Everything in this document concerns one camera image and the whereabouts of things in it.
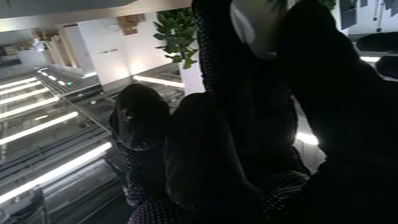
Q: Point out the green leafy plant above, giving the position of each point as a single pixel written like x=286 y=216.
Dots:
x=178 y=36

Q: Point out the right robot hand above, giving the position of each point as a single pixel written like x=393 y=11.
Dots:
x=236 y=150

